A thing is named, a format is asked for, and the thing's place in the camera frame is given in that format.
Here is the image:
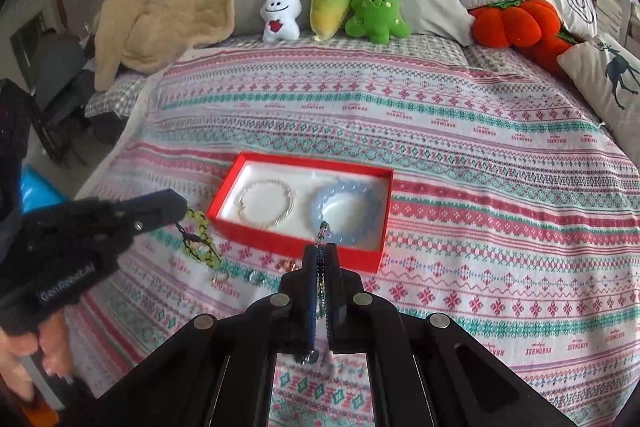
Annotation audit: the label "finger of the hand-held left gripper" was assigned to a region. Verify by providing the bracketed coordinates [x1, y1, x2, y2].
[112, 188, 189, 234]

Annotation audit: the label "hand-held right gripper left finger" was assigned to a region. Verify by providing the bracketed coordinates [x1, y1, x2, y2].
[85, 244, 326, 427]

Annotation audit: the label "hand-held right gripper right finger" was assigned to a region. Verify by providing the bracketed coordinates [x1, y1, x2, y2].
[326, 244, 577, 427]

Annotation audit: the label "green and black bracelet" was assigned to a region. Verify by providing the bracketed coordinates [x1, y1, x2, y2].
[176, 204, 223, 268]

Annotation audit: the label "red jewelry box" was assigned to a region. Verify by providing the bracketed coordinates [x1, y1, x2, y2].
[206, 151, 395, 274]

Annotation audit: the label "dark beaded chain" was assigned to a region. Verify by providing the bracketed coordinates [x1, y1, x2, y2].
[313, 221, 334, 365]

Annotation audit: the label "person's left hand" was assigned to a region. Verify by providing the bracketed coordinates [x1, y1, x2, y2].
[0, 314, 75, 403]

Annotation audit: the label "blue plastic object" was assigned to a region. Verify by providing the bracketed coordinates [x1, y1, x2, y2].
[20, 164, 66, 204]

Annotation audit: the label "grey checked sheet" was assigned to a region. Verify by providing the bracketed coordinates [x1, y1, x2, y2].
[84, 72, 151, 118]

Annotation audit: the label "dark chair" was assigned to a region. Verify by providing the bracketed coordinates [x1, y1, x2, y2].
[10, 14, 96, 162]

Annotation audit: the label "beige quilted blanket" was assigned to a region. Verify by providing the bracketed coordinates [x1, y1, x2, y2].
[92, 0, 275, 92]

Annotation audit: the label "pink patterned bedspread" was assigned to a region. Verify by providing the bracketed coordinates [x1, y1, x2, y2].
[65, 34, 640, 427]

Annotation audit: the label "white bunny plush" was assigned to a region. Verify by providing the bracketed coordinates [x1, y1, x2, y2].
[259, 0, 304, 44]

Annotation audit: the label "yellow green carrot plush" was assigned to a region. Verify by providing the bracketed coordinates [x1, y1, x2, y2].
[309, 0, 357, 42]

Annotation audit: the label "green tree plush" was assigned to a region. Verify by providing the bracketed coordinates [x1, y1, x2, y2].
[344, 0, 412, 44]

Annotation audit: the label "orange pumpkin plush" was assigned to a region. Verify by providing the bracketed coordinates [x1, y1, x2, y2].
[469, 0, 563, 51]
[515, 26, 583, 75]

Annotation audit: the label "cream deer print pillow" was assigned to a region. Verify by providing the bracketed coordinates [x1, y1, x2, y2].
[556, 32, 640, 152]

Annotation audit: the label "blue bead bracelet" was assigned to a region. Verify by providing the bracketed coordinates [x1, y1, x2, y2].
[311, 177, 385, 242]

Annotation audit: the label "white pearl bracelet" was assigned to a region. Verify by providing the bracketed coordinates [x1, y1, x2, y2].
[238, 179, 297, 229]

